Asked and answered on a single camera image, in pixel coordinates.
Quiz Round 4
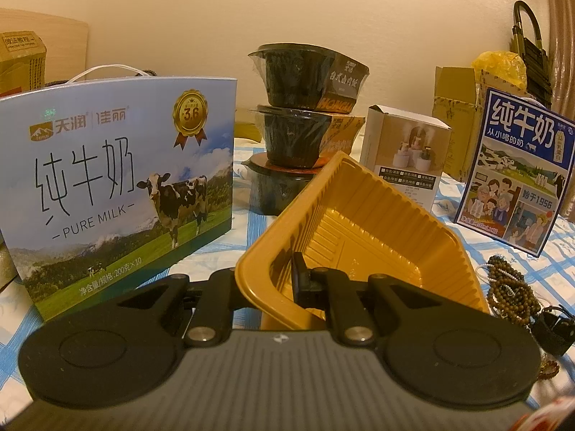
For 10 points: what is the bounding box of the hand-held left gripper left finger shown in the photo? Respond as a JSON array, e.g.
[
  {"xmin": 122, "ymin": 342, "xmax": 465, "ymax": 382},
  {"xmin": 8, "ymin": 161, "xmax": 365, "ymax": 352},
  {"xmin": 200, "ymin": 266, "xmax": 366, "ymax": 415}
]
[{"xmin": 112, "ymin": 268, "xmax": 247, "ymax": 347}]

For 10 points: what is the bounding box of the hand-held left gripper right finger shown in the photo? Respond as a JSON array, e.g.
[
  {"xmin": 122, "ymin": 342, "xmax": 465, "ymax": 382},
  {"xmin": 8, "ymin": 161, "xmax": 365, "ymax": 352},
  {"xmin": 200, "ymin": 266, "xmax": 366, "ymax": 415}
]
[{"xmin": 292, "ymin": 252, "xmax": 433, "ymax": 344}]

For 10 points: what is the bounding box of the yellow plastic tray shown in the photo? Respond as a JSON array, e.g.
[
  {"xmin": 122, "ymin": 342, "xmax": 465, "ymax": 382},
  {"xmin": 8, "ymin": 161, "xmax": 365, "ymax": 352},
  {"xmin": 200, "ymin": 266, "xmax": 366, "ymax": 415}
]
[{"xmin": 235, "ymin": 151, "xmax": 491, "ymax": 330}]

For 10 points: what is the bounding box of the brown wooden bead string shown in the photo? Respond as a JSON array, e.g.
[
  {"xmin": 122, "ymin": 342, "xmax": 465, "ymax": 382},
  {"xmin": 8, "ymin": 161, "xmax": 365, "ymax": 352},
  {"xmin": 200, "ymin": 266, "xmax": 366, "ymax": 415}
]
[{"xmin": 486, "ymin": 255, "xmax": 542, "ymax": 326}]

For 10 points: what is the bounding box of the blue checked bed sheet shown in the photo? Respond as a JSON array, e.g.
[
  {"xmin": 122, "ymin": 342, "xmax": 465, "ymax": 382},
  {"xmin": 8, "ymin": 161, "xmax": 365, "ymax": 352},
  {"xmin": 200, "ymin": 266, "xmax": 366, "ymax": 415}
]
[{"xmin": 0, "ymin": 137, "xmax": 575, "ymax": 418}]

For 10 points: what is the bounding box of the black bowl with red lid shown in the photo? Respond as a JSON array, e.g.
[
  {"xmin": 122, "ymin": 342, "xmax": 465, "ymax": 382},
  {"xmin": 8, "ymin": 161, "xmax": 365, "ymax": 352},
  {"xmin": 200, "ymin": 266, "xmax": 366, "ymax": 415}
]
[{"xmin": 241, "ymin": 152, "xmax": 325, "ymax": 217}]

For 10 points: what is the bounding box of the black bowl with yellow sleeve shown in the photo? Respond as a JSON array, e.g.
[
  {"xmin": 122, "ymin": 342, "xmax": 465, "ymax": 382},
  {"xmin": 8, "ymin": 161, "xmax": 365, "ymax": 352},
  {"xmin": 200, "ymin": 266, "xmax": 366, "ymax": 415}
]
[{"xmin": 255, "ymin": 104, "xmax": 366, "ymax": 170}]

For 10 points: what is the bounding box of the light blue cow milk carton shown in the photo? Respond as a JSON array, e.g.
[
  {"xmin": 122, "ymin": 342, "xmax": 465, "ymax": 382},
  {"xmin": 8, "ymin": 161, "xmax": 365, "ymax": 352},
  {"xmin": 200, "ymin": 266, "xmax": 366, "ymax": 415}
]
[{"xmin": 0, "ymin": 65, "xmax": 239, "ymax": 322}]

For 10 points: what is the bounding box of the white humidifier box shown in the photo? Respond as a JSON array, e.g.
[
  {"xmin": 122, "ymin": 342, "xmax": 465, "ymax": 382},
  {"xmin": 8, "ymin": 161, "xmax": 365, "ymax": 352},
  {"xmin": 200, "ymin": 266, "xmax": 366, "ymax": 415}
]
[{"xmin": 362, "ymin": 104, "xmax": 452, "ymax": 214}]

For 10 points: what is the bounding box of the black bowl with dark sleeve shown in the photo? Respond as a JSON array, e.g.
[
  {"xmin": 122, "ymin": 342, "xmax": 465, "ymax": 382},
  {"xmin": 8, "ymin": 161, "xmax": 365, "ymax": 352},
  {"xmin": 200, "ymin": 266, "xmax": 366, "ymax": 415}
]
[{"xmin": 248, "ymin": 42, "xmax": 370, "ymax": 114}]

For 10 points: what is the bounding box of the open brown cardboard box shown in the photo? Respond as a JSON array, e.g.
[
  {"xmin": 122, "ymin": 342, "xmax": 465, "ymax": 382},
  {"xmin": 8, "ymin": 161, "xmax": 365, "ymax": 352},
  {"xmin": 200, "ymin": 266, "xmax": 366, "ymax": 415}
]
[{"xmin": 432, "ymin": 65, "xmax": 527, "ymax": 182}]

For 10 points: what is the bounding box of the dark blue cartoon milk carton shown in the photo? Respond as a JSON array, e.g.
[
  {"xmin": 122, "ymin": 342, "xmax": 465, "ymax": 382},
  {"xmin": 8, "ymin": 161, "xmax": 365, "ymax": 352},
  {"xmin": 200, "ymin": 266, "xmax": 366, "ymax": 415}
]
[{"xmin": 456, "ymin": 87, "xmax": 575, "ymax": 259}]

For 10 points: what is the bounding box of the yellow plastic bag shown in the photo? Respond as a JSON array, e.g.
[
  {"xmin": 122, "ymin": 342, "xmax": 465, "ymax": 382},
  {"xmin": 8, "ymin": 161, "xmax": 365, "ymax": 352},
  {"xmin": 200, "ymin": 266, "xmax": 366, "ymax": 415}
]
[{"xmin": 471, "ymin": 51, "xmax": 527, "ymax": 91}]

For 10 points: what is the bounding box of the labelled brown cardboard box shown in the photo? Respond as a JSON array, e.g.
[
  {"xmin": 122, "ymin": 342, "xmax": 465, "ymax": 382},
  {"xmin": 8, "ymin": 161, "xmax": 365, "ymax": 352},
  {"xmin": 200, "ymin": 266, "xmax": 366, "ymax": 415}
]
[{"xmin": 0, "ymin": 31, "xmax": 48, "ymax": 96}]

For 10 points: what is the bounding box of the black folding cart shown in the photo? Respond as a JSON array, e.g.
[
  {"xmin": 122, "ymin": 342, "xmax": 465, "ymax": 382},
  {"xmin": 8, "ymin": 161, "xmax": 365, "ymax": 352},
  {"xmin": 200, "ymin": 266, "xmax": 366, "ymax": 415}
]
[{"xmin": 509, "ymin": 1, "xmax": 552, "ymax": 99}]

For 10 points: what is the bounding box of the beige curtain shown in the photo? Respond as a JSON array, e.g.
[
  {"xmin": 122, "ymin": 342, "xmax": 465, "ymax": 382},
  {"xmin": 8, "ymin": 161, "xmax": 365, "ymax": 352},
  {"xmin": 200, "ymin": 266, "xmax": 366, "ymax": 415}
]
[{"xmin": 543, "ymin": 0, "xmax": 575, "ymax": 123}]

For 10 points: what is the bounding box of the white bead string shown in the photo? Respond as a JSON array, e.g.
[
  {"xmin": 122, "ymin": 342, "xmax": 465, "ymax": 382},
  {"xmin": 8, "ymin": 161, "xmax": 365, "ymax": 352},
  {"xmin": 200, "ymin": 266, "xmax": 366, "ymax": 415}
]
[{"xmin": 474, "ymin": 262, "xmax": 497, "ymax": 284}]

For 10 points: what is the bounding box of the black strap pouch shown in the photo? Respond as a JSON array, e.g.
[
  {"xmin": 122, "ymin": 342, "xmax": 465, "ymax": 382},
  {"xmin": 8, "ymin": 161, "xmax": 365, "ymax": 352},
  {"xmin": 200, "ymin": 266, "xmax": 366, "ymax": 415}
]
[{"xmin": 532, "ymin": 304, "xmax": 575, "ymax": 356}]

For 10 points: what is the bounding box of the amber bead bracelet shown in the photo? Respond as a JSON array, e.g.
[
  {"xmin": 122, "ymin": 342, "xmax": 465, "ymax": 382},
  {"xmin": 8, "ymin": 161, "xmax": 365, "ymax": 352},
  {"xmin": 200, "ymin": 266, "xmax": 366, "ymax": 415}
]
[{"xmin": 542, "ymin": 351, "xmax": 561, "ymax": 380}]

